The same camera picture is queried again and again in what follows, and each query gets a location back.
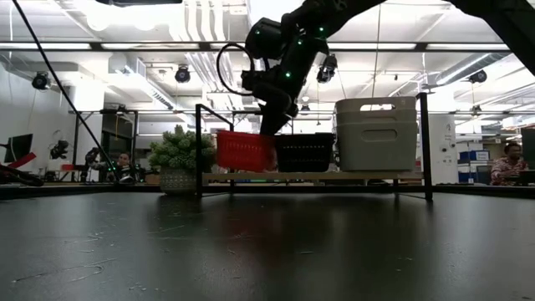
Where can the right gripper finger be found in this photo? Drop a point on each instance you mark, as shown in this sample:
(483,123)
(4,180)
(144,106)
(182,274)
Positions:
(273,125)

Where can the red slotted plastic basket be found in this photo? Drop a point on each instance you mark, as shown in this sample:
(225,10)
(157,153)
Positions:
(244,150)

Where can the white plastic basket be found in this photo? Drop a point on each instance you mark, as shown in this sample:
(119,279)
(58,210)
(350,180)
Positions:
(376,150)
(347,116)

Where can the black background robot arm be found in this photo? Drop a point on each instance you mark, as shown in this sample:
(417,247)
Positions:
(98,163)

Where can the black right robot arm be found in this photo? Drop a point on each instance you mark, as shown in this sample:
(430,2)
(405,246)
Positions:
(309,21)

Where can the black hanging spotlight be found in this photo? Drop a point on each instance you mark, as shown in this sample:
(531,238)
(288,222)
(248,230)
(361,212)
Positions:
(327,69)
(477,76)
(41,80)
(182,74)

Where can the wooden cutting board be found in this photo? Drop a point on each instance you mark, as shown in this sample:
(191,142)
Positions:
(313,176)

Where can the green artificial potted plant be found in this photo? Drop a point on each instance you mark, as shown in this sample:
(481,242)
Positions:
(179,150)

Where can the overhead light bar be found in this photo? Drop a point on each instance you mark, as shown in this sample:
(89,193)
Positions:
(159,46)

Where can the black table mat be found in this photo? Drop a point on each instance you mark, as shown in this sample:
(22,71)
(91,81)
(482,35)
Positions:
(267,251)

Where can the person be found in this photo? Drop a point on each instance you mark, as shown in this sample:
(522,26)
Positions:
(507,167)
(124,163)

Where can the white pillar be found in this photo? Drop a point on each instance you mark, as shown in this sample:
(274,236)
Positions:
(443,142)

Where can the blue storage bins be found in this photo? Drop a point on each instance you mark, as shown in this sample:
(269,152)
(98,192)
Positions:
(474,156)

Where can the black hanging device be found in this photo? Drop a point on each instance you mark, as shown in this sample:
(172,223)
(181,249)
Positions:
(58,149)

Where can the dark monitor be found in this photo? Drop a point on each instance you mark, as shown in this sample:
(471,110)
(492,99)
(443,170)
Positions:
(528,140)

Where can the red bar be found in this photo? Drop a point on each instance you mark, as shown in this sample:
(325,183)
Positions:
(21,161)

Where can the black tilted monitor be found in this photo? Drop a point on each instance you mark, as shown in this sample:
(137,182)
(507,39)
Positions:
(18,147)

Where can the black tube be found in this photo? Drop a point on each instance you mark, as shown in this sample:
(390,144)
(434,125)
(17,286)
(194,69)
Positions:
(21,177)

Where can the black background rig frame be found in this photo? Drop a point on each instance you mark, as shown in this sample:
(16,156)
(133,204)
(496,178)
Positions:
(104,112)

